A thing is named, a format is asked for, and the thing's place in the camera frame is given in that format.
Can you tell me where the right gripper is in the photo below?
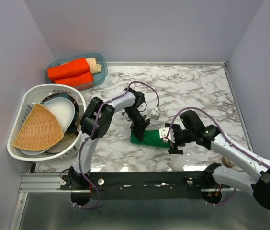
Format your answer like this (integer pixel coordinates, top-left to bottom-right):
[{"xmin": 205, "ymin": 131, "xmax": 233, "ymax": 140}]
[{"xmin": 166, "ymin": 122, "xmax": 195, "ymax": 154}]

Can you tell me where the purple cable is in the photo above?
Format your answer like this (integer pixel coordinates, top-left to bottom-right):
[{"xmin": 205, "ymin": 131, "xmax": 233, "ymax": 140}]
[
  {"xmin": 163, "ymin": 107, "xmax": 270, "ymax": 207},
  {"xmin": 71, "ymin": 81, "xmax": 160, "ymax": 209}
]

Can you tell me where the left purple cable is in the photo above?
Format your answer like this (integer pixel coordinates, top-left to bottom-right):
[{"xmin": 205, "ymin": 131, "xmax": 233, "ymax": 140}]
[{"xmin": 71, "ymin": 81, "xmax": 160, "ymax": 209}]

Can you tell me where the upper rolled orange t-shirt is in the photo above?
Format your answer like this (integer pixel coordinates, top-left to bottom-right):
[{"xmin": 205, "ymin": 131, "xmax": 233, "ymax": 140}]
[{"xmin": 47, "ymin": 58, "xmax": 90, "ymax": 81}]

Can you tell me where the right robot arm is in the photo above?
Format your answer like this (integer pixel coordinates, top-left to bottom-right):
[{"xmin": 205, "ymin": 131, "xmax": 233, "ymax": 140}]
[{"xmin": 159, "ymin": 107, "xmax": 270, "ymax": 210}]

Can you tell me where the black mounting base plate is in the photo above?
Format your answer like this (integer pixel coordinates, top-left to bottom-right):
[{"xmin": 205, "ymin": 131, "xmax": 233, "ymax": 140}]
[{"xmin": 60, "ymin": 170, "xmax": 231, "ymax": 201}]

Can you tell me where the blue plastic bin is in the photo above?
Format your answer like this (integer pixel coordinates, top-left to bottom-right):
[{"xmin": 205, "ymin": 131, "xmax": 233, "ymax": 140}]
[{"xmin": 47, "ymin": 53, "xmax": 108, "ymax": 91}]

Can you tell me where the small metal cup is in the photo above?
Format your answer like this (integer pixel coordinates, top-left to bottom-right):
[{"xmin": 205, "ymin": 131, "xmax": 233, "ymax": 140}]
[{"xmin": 222, "ymin": 157, "xmax": 236, "ymax": 169}]

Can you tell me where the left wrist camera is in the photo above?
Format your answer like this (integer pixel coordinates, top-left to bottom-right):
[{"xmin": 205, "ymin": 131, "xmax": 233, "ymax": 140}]
[{"xmin": 146, "ymin": 110, "xmax": 160, "ymax": 120}]

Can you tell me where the wicker fan-shaped tray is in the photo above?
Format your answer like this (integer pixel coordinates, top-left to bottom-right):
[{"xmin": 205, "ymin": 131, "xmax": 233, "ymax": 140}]
[{"xmin": 13, "ymin": 103, "xmax": 64, "ymax": 151}]

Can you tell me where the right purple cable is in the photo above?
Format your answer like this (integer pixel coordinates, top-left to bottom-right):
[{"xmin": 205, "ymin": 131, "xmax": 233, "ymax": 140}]
[{"xmin": 163, "ymin": 107, "xmax": 270, "ymax": 207}]

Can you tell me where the aluminium rail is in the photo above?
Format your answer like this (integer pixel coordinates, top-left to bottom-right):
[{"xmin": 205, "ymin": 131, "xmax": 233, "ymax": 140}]
[{"xmin": 20, "ymin": 167, "xmax": 267, "ymax": 193}]

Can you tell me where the dark teal plate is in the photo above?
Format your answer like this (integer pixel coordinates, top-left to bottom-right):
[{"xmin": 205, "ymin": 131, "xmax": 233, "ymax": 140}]
[{"xmin": 41, "ymin": 93, "xmax": 79, "ymax": 131}]

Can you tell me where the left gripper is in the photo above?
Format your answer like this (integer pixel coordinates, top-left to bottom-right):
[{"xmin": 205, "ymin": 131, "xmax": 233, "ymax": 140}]
[{"xmin": 124, "ymin": 107, "xmax": 150, "ymax": 143}]

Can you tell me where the green t-shirt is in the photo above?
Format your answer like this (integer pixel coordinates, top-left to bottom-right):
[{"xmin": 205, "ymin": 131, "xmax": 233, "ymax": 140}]
[{"xmin": 130, "ymin": 130, "xmax": 170, "ymax": 149}]

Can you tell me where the rolled beige t-shirt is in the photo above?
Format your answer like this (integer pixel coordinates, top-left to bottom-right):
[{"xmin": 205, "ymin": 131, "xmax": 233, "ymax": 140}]
[{"xmin": 86, "ymin": 57, "xmax": 102, "ymax": 74}]

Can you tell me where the beige plate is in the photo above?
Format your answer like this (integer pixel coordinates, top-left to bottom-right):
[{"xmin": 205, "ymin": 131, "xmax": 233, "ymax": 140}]
[{"xmin": 46, "ymin": 119, "xmax": 82, "ymax": 154}]

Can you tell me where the lower rolled orange t-shirt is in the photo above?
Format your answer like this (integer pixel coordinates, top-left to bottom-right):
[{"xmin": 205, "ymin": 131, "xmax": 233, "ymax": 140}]
[{"xmin": 54, "ymin": 72, "xmax": 93, "ymax": 87}]

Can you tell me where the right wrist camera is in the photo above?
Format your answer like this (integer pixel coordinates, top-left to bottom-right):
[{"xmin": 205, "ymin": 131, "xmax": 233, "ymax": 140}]
[{"xmin": 158, "ymin": 127, "xmax": 175, "ymax": 143}]

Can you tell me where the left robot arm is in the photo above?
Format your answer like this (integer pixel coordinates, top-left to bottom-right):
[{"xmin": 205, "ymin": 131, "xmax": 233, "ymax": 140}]
[{"xmin": 68, "ymin": 88, "xmax": 150, "ymax": 189}]

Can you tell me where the rolled orange t-shirt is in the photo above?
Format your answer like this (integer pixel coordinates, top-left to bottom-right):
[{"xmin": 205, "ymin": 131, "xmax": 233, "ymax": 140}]
[
  {"xmin": 47, "ymin": 58, "xmax": 90, "ymax": 81},
  {"xmin": 54, "ymin": 72, "xmax": 93, "ymax": 87}
]

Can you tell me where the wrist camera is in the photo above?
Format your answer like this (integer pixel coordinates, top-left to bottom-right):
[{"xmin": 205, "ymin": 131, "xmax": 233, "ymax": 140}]
[
  {"xmin": 146, "ymin": 110, "xmax": 160, "ymax": 120},
  {"xmin": 158, "ymin": 127, "xmax": 175, "ymax": 143}
]

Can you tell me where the white plastic basket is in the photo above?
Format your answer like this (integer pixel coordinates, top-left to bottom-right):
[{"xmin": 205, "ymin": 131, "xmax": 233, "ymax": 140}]
[{"xmin": 7, "ymin": 84, "xmax": 86, "ymax": 162}]

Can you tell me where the white bowl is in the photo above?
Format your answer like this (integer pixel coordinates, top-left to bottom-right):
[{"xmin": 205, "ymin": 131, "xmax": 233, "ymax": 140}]
[{"xmin": 42, "ymin": 97, "xmax": 75, "ymax": 132}]

